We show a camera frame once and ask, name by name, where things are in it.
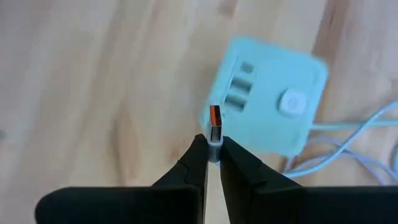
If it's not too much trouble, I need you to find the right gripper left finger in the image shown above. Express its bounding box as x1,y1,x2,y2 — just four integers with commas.
34,133,210,224

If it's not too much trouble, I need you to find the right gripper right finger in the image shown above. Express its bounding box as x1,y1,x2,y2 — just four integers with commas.
220,136,398,224

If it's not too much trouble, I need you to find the lavender USB cable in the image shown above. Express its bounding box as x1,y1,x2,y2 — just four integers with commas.
206,101,398,187

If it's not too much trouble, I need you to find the mint green power cube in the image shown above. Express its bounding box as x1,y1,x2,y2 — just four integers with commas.
198,34,330,158

